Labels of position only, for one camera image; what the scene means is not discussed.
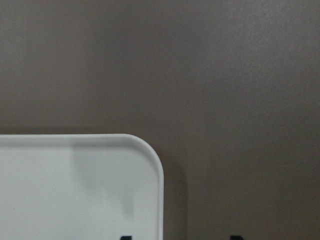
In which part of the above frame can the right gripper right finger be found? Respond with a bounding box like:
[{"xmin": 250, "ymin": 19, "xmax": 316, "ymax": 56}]
[{"xmin": 229, "ymin": 235, "xmax": 243, "ymax": 240}]

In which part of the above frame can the cream rabbit tray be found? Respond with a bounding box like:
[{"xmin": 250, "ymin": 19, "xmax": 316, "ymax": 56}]
[{"xmin": 0, "ymin": 134, "xmax": 164, "ymax": 240}]

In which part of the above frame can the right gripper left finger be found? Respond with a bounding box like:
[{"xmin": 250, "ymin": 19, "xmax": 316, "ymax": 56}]
[{"xmin": 120, "ymin": 235, "xmax": 132, "ymax": 240}]

